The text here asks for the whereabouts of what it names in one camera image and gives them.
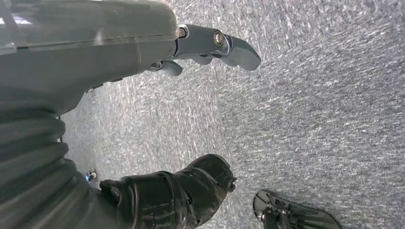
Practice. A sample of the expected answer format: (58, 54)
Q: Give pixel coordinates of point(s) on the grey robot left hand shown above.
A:
(79, 63)

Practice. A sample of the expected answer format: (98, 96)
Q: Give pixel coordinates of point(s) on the robot left arm ribbed sleeve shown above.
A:
(31, 158)

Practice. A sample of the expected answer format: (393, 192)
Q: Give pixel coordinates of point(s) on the black robot foot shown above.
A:
(300, 215)

